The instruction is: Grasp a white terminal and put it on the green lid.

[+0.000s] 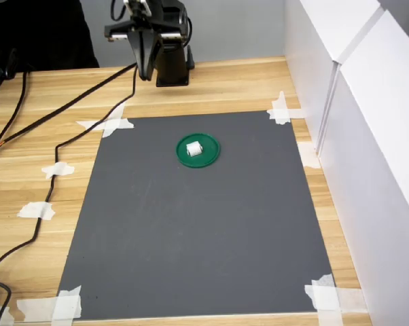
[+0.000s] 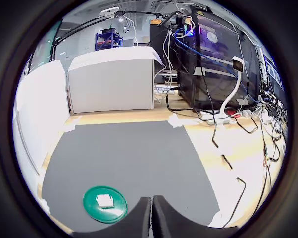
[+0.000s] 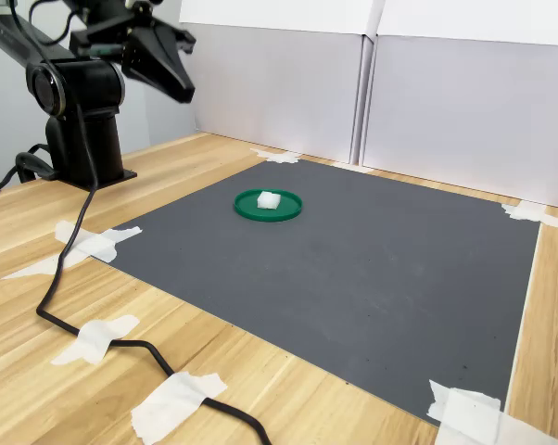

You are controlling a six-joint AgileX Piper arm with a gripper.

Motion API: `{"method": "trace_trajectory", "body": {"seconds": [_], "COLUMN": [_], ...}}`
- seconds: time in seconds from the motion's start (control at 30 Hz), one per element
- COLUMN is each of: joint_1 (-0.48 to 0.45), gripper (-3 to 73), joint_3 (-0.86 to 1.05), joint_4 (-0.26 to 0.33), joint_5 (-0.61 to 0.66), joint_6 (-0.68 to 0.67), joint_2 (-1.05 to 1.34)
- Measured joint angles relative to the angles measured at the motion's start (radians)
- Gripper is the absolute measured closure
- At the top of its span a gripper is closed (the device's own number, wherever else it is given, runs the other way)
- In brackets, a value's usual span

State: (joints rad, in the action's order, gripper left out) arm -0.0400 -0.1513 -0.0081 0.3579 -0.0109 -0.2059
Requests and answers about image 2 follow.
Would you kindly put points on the white overhead camera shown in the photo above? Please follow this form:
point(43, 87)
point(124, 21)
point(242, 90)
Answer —
point(109, 12)

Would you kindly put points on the white tape piece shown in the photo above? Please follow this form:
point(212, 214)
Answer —
point(178, 121)
point(43, 200)
point(72, 124)

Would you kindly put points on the round green lid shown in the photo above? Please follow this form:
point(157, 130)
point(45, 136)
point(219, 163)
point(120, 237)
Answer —
point(92, 208)

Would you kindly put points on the black computer tower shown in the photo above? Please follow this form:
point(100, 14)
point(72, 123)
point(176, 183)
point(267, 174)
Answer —
point(213, 81)

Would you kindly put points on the white partition panel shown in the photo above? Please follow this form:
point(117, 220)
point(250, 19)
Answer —
point(109, 86)
point(40, 99)

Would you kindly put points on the black monitor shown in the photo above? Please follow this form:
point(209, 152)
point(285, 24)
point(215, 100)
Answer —
point(159, 42)

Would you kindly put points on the white gooseneck camera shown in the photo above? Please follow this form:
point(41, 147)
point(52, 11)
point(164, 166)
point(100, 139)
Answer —
point(237, 64)

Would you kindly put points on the computer screen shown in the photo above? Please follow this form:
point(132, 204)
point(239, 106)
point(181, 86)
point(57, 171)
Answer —
point(272, 72)

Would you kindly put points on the dark grey mat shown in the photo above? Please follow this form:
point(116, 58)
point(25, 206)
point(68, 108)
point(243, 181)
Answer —
point(129, 153)

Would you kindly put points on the small white plastic terminal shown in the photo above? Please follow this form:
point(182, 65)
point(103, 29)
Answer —
point(105, 201)

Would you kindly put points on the blue shelf rack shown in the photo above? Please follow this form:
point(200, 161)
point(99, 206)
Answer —
point(97, 39)

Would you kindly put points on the small red device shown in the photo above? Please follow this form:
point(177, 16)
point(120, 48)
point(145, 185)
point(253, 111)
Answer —
point(234, 114)

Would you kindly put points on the blue and white box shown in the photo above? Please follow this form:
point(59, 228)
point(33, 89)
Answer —
point(162, 89)

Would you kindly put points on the white power strip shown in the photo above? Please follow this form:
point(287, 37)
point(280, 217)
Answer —
point(223, 121)

